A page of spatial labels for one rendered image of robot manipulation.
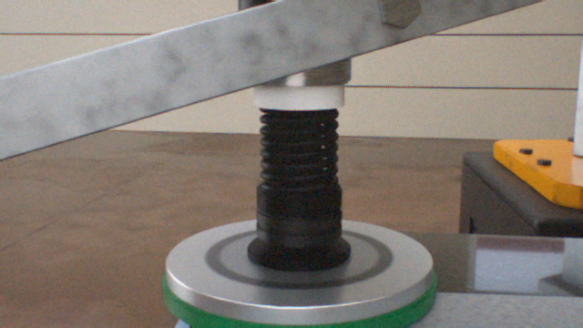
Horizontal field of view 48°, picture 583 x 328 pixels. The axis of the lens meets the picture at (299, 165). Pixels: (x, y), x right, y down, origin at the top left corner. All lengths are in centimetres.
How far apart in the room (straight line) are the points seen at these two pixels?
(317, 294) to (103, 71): 20
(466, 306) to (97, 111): 30
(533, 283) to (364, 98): 598
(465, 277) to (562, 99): 612
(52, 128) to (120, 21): 666
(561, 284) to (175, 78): 35
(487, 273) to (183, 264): 26
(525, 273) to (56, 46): 699
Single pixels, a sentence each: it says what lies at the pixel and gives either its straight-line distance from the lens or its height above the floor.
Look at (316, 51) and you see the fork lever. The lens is 45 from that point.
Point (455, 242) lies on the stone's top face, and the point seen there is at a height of 83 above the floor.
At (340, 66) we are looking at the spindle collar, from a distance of 48.
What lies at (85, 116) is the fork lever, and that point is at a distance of 44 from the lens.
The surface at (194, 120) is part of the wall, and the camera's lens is 688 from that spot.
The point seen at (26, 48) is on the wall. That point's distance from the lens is 759.
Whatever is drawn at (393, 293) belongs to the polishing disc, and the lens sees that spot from 46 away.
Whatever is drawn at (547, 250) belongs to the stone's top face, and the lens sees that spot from 67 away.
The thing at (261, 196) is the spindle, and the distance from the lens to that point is 50.
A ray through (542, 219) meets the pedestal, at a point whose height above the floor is 74.
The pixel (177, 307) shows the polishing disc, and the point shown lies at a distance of 49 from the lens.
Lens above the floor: 103
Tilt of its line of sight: 12 degrees down
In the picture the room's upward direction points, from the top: straight up
